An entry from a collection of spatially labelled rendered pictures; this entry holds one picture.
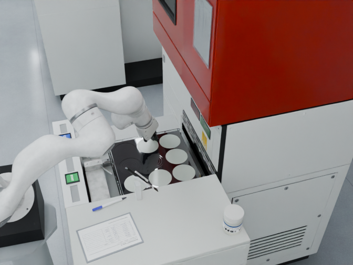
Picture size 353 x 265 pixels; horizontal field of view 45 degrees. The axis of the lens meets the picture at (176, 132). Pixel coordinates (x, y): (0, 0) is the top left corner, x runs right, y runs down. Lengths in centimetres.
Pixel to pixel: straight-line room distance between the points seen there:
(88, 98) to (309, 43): 78
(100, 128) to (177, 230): 50
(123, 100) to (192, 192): 53
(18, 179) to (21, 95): 276
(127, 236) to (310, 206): 106
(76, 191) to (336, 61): 112
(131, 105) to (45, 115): 241
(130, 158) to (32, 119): 193
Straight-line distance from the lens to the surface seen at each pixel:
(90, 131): 137
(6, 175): 180
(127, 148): 202
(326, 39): 164
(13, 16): 556
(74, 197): 177
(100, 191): 187
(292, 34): 154
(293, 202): 221
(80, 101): 139
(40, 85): 418
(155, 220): 164
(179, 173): 189
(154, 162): 194
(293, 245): 255
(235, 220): 154
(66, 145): 136
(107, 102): 140
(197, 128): 194
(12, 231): 180
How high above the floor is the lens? 226
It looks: 41 degrees down
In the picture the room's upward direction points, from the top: straight up
